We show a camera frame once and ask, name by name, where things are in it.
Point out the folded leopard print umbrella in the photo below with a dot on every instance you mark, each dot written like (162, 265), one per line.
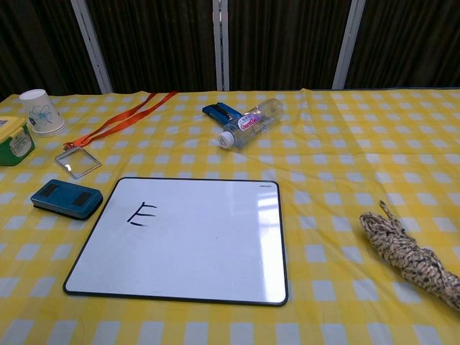
(413, 257)

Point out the yellow checkered tablecloth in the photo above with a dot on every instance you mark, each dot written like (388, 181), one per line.
(341, 161)

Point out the white dry-erase board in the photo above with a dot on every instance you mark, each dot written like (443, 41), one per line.
(201, 244)

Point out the blue tool behind bottle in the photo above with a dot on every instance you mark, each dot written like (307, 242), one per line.
(215, 111)

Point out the green box with yellow lid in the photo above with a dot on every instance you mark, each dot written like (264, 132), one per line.
(13, 142)

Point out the blue whiteboard eraser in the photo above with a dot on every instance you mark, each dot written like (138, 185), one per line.
(66, 198)

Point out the white paper cup stack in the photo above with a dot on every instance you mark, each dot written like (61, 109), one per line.
(41, 113)

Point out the clear square badge holder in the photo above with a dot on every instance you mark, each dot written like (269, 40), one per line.
(77, 161)

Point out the clear plastic water bottle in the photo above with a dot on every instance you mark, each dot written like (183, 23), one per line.
(251, 122)

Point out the white vertical frame post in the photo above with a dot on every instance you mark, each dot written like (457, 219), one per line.
(92, 45)
(348, 45)
(221, 45)

